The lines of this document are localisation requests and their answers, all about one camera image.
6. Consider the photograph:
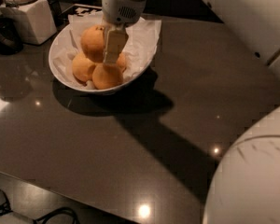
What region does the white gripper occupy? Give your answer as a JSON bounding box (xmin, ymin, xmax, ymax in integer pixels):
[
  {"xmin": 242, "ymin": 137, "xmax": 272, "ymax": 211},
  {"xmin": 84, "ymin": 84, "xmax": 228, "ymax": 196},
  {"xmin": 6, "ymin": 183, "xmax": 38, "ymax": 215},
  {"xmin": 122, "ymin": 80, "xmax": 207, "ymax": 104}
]
[{"xmin": 102, "ymin": 0, "xmax": 147, "ymax": 64}]

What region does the orange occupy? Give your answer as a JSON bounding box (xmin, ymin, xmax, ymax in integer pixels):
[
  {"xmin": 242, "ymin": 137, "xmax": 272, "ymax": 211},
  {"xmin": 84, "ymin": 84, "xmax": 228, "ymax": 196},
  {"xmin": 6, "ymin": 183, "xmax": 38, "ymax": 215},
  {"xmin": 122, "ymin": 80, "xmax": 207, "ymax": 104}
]
[
  {"xmin": 92, "ymin": 63, "xmax": 123, "ymax": 90},
  {"xmin": 116, "ymin": 53, "xmax": 127, "ymax": 72},
  {"xmin": 80, "ymin": 24, "xmax": 105, "ymax": 63},
  {"xmin": 72, "ymin": 52, "xmax": 96, "ymax": 82}
]

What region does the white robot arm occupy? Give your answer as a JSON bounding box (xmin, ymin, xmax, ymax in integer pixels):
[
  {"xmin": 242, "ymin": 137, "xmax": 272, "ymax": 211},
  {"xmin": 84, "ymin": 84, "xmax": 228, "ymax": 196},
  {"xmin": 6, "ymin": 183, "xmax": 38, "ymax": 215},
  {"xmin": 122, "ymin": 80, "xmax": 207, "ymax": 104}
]
[{"xmin": 99, "ymin": 0, "xmax": 280, "ymax": 224}]

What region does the white oval bowl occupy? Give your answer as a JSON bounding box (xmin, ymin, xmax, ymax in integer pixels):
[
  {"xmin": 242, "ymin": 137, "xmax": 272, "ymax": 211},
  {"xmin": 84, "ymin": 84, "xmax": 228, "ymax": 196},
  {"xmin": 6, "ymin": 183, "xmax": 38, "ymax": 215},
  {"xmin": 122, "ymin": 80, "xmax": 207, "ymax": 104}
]
[{"xmin": 48, "ymin": 10, "xmax": 157, "ymax": 96}]

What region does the white paper liner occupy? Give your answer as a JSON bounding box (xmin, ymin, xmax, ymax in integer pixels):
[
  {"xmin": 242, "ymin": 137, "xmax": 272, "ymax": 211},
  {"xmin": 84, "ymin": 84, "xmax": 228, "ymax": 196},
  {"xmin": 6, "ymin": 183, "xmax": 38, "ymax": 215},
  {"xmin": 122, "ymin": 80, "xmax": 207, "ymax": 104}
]
[{"xmin": 52, "ymin": 12, "xmax": 162, "ymax": 91}]

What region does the black patterned tray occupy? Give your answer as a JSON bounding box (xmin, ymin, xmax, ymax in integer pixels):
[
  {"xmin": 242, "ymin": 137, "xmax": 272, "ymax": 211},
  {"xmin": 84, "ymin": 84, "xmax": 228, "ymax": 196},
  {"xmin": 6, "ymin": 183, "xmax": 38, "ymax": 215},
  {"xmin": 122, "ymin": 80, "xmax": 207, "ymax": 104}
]
[{"xmin": 61, "ymin": 4, "xmax": 102, "ymax": 20}]

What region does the white ceramic jar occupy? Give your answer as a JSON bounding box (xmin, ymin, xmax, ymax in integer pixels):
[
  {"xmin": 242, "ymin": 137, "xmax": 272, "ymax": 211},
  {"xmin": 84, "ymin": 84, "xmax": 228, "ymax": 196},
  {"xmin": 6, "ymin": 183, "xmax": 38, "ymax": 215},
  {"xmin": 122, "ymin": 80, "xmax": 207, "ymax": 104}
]
[{"xmin": 0, "ymin": 0, "xmax": 57, "ymax": 45}]

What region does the black round appliance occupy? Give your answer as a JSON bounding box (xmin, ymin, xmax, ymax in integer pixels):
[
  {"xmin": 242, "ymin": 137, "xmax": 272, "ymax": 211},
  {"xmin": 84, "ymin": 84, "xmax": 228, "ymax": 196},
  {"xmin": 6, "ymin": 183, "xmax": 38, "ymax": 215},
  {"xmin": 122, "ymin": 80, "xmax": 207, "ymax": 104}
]
[{"xmin": 0, "ymin": 17, "xmax": 23, "ymax": 55}]

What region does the black cable on floor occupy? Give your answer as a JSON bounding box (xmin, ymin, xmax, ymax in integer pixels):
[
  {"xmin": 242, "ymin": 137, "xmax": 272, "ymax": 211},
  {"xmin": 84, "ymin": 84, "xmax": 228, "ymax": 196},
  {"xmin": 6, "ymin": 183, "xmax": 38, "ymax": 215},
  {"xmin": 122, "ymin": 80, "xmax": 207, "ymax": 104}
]
[{"xmin": 0, "ymin": 184, "xmax": 81, "ymax": 224}]

